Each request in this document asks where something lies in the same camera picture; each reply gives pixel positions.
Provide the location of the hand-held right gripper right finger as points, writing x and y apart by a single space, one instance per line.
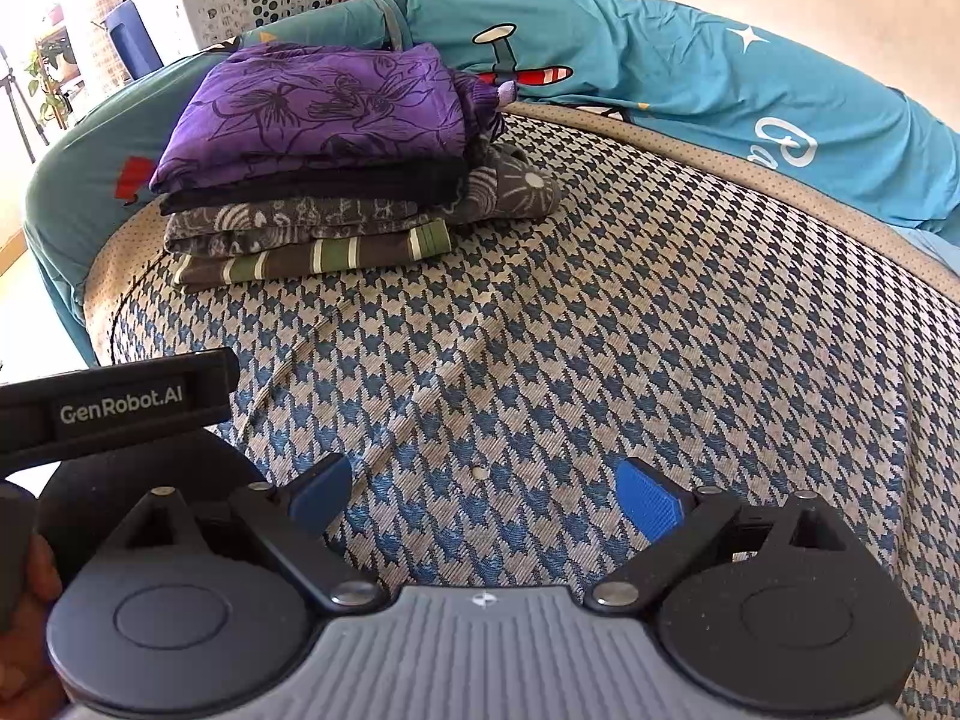
649 499

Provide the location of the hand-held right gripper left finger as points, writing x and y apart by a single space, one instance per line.
319 496

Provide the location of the purple floral top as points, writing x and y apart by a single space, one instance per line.
322 105

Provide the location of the person's left hand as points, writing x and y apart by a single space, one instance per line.
26 667

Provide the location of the blue beige houndstooth blanket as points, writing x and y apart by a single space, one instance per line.
600 315

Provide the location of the grey patterned garment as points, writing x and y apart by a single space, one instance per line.
300 225

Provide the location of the black tripod stand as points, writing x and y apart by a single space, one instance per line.
19 105

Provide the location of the green plant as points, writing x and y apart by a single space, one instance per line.
49 75

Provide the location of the blue box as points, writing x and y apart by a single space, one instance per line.
135 34

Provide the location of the light blue cloth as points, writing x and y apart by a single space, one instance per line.
934 251

